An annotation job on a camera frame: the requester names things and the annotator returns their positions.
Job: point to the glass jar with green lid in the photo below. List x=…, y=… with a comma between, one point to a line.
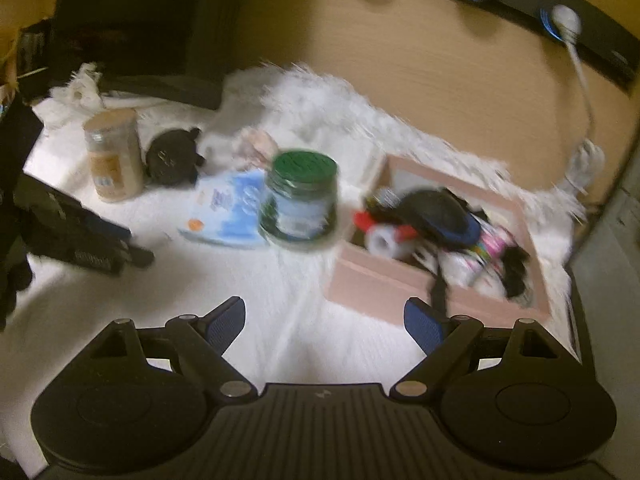
x=297, y=200

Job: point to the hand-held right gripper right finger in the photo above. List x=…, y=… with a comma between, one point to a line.
x=422, y=327

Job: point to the pink cardboard box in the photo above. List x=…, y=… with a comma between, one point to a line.
x=360, y=275

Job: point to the black knitted plush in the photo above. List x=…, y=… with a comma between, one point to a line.
x=435, y=215

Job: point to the white fringed blanket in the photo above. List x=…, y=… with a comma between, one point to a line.
x=200, y=300

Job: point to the white bunny plush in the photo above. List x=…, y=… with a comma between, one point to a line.
x=460, y=267

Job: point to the glass jar with beige contents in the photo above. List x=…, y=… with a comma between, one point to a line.
x=112, y=155

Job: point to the white and blue wipes packet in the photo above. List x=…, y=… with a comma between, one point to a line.
x=220, y=205

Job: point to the black monitor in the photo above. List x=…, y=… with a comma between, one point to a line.
x=125, y=20

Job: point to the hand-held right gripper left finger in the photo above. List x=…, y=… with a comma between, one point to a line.
x=227, y=322

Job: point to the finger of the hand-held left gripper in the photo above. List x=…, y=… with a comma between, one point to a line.
x=135, y=258
x=102, y=227

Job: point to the black round object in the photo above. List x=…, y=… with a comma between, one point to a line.
x=170, y=157

